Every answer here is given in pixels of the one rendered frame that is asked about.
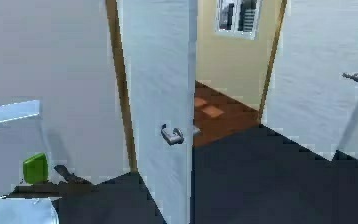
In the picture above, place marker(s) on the white room door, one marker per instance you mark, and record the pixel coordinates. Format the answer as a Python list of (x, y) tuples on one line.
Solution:
[(157, 83)]

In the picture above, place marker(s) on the green rounded container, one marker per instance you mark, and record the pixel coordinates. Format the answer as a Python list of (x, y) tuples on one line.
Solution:
[(35, 168)]

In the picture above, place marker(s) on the grey door knob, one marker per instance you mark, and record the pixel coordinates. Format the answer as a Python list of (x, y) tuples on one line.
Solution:
[(355, 76)]

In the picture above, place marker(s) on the dark low shelf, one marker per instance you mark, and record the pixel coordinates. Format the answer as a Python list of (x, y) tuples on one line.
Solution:
[(50, 188)]

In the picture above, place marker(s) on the white toilet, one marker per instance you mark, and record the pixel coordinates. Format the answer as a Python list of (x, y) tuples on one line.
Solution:
[(18, 210)]

